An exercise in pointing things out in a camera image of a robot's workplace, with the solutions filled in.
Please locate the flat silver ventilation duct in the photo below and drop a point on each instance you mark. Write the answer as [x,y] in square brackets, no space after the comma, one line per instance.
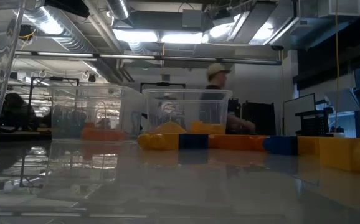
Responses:
[292,28]

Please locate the grey ceiling box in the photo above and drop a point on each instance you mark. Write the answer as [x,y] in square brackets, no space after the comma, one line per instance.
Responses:
[192,18]

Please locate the flexible silver duct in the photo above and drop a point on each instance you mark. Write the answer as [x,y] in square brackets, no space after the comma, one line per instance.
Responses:
[58,28]

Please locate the round silver air duct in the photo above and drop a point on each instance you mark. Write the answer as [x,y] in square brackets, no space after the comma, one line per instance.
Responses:
[117,7]

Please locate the white angled panel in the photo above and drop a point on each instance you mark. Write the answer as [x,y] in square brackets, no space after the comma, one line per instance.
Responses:
[345,101]

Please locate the black metal frame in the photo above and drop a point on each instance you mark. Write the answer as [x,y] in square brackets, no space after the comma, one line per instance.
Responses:
[162,84]
[30,99]

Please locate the long ceiling pipe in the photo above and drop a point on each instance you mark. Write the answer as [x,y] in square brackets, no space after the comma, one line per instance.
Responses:
[183,58]

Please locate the person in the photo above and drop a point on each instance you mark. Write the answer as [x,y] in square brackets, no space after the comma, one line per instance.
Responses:
[18,112]
[217,81]

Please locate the black mesh crate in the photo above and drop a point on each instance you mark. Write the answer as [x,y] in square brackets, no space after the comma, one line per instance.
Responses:
[315,121]

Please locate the clear plastic bin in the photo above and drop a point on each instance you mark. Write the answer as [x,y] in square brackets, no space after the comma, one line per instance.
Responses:
[5,77]
[183,102]
[74,105]

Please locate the black security camera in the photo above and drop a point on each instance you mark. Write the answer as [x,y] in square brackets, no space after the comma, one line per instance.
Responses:
[277,47]

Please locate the orange building block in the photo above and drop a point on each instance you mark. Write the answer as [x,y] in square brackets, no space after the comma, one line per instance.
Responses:
[105,134]
[236,142]
[89,126]

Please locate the blue building block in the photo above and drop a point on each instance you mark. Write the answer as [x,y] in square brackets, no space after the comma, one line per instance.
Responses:
[194,141]
[281,145]

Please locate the ceiling light panel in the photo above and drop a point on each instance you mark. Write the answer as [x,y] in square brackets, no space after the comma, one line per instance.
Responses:
[158,36]

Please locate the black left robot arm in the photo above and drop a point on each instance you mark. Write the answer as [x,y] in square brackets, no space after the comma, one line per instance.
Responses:
[68,6]

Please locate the yellow building block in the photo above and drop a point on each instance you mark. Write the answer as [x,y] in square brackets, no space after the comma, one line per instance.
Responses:
[170,128]
[207,128]
[307,149]
[351,154]
[158,141]

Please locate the black cabinet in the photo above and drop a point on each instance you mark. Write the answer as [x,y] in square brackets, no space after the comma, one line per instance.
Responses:
[259,116]

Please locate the black ceiling device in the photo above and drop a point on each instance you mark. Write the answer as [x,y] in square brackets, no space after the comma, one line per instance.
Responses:
[27,31]

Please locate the black equipment rack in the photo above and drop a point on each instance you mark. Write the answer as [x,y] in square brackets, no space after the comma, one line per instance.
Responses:
[234,109]

